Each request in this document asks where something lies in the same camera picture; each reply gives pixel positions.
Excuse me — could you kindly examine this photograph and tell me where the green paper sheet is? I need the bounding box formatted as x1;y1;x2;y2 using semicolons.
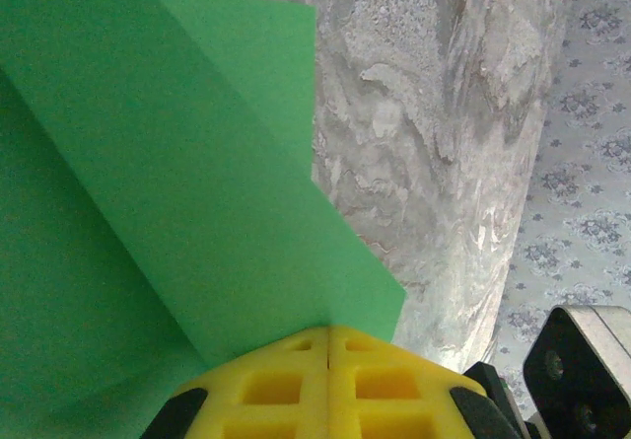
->
0;0;408;439

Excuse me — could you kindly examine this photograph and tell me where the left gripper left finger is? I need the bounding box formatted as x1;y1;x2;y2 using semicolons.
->
142;327;330;439

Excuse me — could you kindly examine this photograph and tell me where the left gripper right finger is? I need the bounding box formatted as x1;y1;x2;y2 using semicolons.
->
327;325;500;439

